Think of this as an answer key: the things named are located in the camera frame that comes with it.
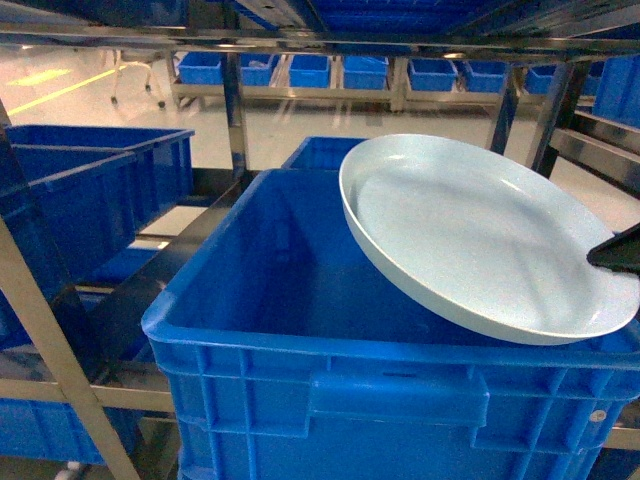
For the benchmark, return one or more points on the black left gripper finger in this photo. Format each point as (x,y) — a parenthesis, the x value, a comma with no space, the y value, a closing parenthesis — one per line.
(618,254)

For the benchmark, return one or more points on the light blue round tray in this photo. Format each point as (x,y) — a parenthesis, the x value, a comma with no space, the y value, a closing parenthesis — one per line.
(482,241)

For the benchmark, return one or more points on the stainless steel shelf rack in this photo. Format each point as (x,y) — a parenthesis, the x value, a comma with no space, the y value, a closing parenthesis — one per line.
(573,33)

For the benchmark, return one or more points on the blue crate upper left shelf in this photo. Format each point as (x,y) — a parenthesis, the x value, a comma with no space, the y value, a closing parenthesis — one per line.
(70,211)

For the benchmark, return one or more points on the blue crate lower left shelf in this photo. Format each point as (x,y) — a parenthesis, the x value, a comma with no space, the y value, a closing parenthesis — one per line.
(37,429)

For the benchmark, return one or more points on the blue crate behind front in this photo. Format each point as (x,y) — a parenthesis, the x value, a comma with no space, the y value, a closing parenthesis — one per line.
(321,153)

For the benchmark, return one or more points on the blue crate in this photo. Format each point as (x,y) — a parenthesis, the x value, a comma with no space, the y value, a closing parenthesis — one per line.
(321,153)
(290,356)

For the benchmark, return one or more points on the blue crate front right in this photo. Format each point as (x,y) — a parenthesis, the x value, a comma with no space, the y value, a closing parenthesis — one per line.
(290,356)

